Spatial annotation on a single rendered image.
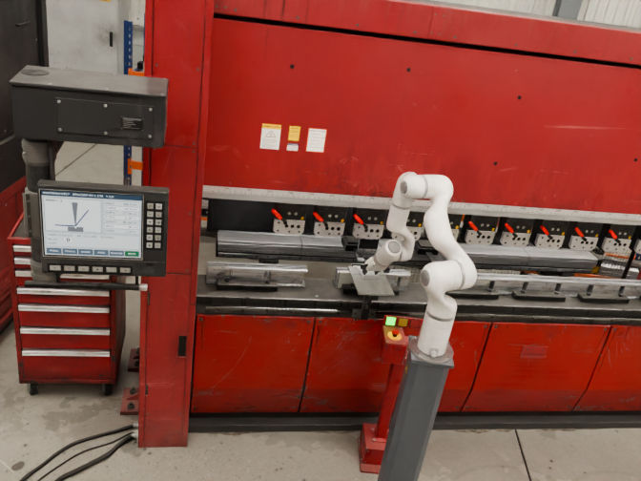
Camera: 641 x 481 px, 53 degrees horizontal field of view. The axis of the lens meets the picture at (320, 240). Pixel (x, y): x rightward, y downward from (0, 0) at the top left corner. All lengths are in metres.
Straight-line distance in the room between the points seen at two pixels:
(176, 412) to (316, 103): 1.69
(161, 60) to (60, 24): 5.03
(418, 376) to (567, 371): 1.45
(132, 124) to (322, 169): 1.03
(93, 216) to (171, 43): 0.72
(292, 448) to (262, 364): 0.52
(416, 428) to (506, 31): 1.79
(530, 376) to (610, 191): 1.13
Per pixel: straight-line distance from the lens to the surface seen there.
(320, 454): 3.64
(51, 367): 3.79
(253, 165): 2.96
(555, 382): 4.04
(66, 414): 3.83
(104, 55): 7.48
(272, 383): 3.48
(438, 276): 2.51
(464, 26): 2.99
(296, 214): 3.08
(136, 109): 2.32
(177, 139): 2.70
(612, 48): 3.34
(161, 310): 3.06
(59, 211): 2.47
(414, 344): 2.78
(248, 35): 2.82
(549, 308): 3.69
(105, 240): 2.49
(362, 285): 3.14
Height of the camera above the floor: 2.53
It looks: 26 degrees down
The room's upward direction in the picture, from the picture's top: 9 degrees clockwise
